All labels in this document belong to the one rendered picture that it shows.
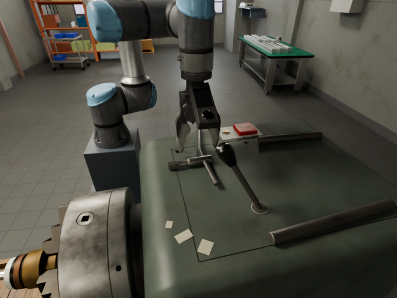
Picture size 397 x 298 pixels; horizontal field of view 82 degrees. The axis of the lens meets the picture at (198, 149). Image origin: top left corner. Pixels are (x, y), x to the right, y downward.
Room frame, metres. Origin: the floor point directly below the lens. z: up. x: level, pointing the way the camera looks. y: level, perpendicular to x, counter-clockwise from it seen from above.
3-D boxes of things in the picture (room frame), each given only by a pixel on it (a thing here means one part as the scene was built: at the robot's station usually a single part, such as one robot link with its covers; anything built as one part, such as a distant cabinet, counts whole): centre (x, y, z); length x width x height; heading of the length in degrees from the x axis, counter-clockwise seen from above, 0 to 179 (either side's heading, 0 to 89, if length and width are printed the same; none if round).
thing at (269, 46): (5.42, -1.54, 0.43); 2.33 x 0.87 x 0.86; 5
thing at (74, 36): (6.28, 3.39, 0.44); 0.92 x 0.53 x 0.88; 99
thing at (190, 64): (0.53, 0.01, 1.50); 0.08 x 0.08 x 0.05
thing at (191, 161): (0.47, 0.02, 1.27); 0.12 x 0.02 x 0.02; 105
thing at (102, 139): (0.86, 0.37, 1.15); 0.15 x 0.15 x 0.10
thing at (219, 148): (0.34, -0.05, 1.38); 0.04 x 0.03 x 0.05; 103
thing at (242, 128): (0.66, -0.15, 1.26); 0.06 x 0.06 x 0.02; 13
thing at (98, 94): (0.86, 0.37, 1.27); 0.13 x 0.12 x 0.14; 123
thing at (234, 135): (0.65, -0.13, 1.23); 0.13 x 0.08 x 0.06; 103
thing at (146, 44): (8.54, 2.11, 0.19); 1.14 x 0.81 x 0.39; 99
